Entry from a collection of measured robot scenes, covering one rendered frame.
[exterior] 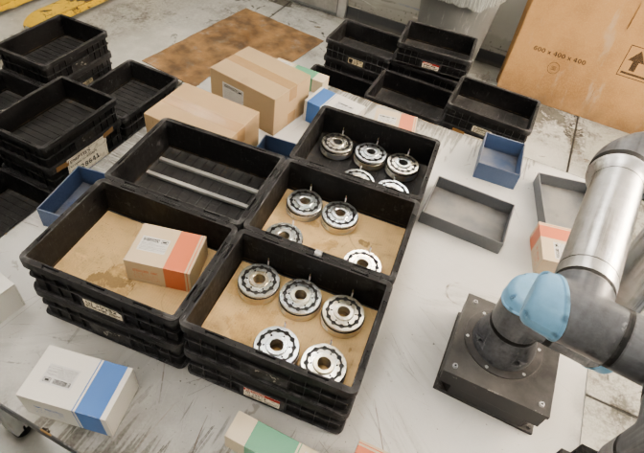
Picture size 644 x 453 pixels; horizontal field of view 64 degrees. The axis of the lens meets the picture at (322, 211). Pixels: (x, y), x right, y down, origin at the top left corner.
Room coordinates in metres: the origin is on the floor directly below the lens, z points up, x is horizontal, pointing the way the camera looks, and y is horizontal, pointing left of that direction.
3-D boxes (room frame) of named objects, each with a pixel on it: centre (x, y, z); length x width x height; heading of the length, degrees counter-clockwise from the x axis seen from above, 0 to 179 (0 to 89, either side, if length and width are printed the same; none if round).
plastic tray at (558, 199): (1.34, -0.83, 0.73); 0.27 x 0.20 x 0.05; 175
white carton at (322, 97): (1.64, 0.02, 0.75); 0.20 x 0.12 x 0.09; 65
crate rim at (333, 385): (0.64, 0.03, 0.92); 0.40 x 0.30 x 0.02; 77
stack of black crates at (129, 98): (1.95, 0.98, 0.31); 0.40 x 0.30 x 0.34; 161
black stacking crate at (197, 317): (0.64, 0.03, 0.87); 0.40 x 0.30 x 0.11; 77
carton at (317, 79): (1.88, 0.18, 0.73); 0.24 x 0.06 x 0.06; 70
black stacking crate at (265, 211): (0.93, -0.04, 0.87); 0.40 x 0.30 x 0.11; 77
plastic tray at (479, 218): (1.23, -0.47, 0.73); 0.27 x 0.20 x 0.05; 71
